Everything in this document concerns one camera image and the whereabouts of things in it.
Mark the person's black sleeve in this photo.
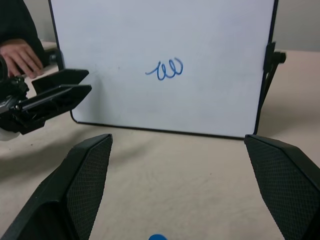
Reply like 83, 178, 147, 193
0, 0, 46, 69

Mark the white board with black frame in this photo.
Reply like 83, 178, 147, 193
47, 0, 279, 140

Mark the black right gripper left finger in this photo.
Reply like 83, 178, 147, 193
0, 133, 114, 240

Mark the black whiteboard stand leg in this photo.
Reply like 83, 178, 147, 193
43, 48, 66, 71
257, 41, 287, 136

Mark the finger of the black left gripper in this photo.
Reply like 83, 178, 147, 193
31, 68, 90, 96
14, 84, 93, 121

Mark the blue marker scribble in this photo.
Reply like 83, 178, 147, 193
145, 57, 184, 81

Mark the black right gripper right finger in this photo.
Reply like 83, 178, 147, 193
243, 133, 320, 240

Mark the person's bare hand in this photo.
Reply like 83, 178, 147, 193
0, 38, 44, 79

